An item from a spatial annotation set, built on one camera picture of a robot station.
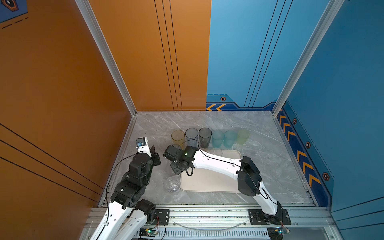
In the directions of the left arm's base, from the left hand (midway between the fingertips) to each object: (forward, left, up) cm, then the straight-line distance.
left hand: (152, 145), depth 71 cm
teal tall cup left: (+17, -35, -18) cm, 42 cm away
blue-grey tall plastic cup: (+14, -18, -13) cm, 27 cm away
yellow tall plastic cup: (+18, -9, -18) cm, 27 cm away
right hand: (-3, -10, -17) cm, 20 cm away
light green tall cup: (+19, -51, -15) cm, 56 cm away
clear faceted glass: (-10, -8, -23) cm, 27 cm away
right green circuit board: (-31, -59, -26) cm, 72 cm away
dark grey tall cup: (+20, -27, -17) cm, 37 cm away
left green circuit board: (-32, +2, -27) cm, 41 cm away
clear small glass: (+10, -34, -21) cm, 41 cm away
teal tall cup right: (+20, -44, -21) cm, 52 cm away
